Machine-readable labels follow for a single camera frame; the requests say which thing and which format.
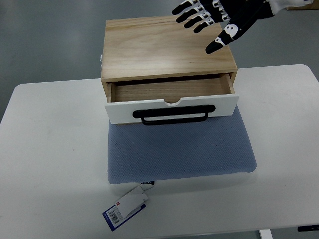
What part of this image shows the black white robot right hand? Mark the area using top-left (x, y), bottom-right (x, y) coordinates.
top-left (171, 0), bottom-right (313, 54)

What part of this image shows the black drawer handle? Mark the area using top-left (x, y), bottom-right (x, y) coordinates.
top-left (132, 105), bottom-right (216, 126)

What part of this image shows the white top drawer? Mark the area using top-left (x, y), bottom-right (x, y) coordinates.
top-left (104, 73), bottom-right (239, 124)

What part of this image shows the wooden drawer cabinet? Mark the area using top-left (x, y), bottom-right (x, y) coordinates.
top-left (100, 14), bottom-right (238, 126)

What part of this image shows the cardboard box corner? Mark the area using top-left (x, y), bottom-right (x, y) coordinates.
top-left (286, 0), bottom-right (319, 10)

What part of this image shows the white side latch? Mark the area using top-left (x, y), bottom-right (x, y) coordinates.
top-left (100, 54), bottom-right (103, 73)

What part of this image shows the blue mesh cushion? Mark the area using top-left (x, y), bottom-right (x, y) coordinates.
top-left (108, 109), bottom-right (257, 184)

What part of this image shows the white and blue price tag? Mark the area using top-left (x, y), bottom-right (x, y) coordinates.
top-left (102, 186), bottom-right (148, 232)

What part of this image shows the white table leg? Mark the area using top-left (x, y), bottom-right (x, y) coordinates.
top-left (259, 229), bottom-right (273, 239)

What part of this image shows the black table control panel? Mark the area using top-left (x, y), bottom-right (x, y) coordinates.
top-left (298, 225), bottom-right (319, 232)

